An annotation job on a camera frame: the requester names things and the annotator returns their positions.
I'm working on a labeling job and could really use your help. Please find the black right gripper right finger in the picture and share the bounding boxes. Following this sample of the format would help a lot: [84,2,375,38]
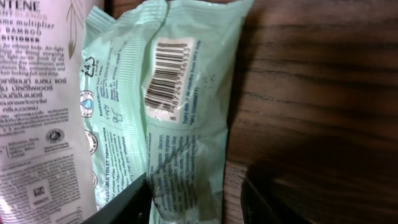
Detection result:
[240,177,311,224]

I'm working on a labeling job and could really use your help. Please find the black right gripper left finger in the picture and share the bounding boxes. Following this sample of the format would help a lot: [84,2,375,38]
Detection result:
[83,173,152,224]

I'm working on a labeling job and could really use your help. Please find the teal tissue wipes pack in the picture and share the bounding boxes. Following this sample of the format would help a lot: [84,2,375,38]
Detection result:
[80,1,252,224]

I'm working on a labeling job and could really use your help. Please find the white tube gold cap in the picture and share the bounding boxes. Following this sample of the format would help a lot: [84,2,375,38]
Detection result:
[1,0,104,223]

